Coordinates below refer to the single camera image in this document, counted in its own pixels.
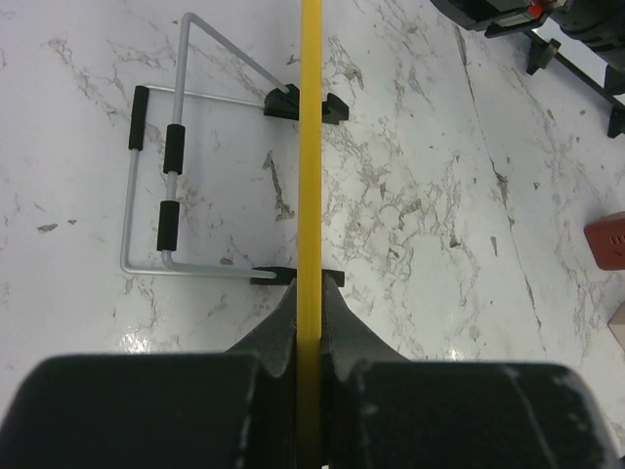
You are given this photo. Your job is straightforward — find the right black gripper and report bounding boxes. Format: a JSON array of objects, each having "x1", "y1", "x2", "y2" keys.
[{"x1": 431, "y1": 0, "x2": 557, "y2": 37}]

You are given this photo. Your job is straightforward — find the large whiteboard wire stand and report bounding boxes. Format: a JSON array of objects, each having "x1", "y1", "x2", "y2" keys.
[{"x1": 524, "y1": 31, "x2": 624, "y2": 139}]

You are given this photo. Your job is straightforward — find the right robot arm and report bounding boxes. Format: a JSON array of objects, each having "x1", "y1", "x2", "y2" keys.
[{"x1": 432, "y1": 0, "x2": 624, "y2": 96}]

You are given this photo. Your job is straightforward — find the yellow framed small whiteboard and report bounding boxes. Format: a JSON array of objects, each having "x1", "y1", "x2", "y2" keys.
[{"x1": 296, "y1": 0, "x2": 322, "y2": 468}]

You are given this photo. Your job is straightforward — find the small whiteboard wire stand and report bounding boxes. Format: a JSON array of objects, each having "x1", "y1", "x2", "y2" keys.
[{"x1": 119, "y1": 12, "x2": 351, "y2": 289}]

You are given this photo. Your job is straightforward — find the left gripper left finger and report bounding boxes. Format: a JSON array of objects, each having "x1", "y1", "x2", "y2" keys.
[{"x1": 1, "y1": 287, "x2": 297, "y2": 468}]

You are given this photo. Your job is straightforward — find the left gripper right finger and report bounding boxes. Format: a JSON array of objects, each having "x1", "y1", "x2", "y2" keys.
[{"x1": 321, "y1": 278, "x2": 620, "y2": 468}]

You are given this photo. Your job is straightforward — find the red power cube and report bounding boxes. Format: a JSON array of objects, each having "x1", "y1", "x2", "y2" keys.
[{"x1": 584, "y1": 211, "x2": 625, "y2": 271}]

